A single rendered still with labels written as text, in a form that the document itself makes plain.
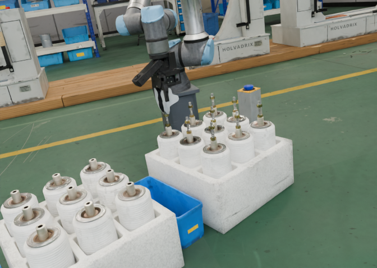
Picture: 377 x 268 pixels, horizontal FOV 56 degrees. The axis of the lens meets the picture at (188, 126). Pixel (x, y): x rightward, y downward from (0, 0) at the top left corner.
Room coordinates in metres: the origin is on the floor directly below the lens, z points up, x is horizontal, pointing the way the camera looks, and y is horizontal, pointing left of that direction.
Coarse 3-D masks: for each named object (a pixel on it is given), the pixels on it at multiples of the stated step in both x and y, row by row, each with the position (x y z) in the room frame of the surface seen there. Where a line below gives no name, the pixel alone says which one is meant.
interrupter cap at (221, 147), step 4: (220, 144) 1.06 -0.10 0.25; (204, 148) 1.05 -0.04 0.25; (208, 148) 1.04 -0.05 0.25; (220, 148) 1.03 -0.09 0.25; (224, 148) 1.02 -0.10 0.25; (204, 152) 1.02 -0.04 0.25; (208, 152) 1.01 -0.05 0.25; (212, 152) 1.01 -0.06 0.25; (216, 152) 1.00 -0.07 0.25; (220, 152) 1.00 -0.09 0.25
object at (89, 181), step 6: (108, 168) 1.02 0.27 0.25; (84, 174) 0.99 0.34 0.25; (90, 174) 0.99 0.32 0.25; (96, 174) 0.98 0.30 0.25; (102, 174) 0.99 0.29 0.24; (84, 180) 0.99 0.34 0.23; (90, 180) 0.98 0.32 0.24; (96, 180) 0.98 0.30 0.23; (84, 186) 1.00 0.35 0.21; (90, 186) 0.98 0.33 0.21; (90, 192) 0.98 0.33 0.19; (96, 192) 0.98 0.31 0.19
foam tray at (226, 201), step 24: (288, 144) 1.15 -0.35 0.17; (168, 168) 1.12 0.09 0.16; (240, 168) 1.01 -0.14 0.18; (264, 168) 1.06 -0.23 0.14; (288, 168) 1.15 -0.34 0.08; (192, 192) 1.03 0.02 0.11; (216, 192) 0.93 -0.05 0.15; (240, 192) 0.99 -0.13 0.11; (264, 192) 1.06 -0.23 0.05; (216, 216) 0.95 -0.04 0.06; (240, 216) 0.98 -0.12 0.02
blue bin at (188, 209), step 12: (144, 180) 1.16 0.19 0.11; (156, 180) 1.13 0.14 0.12; (156, 192) 1.14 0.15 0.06; (168, 192) 1.08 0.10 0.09; (180, 192) 1.02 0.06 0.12; (168, 204) 1.09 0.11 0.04; (180, 204) 1.03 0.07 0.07; (192, 204) 0.98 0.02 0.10; (180, 216) 0.89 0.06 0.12; (192, 216) 0.91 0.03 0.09; (180, 228) 0.89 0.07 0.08; (192, 228) 0.91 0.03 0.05; (180, 240) 0.89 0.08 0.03; (192, 240) 0.91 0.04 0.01
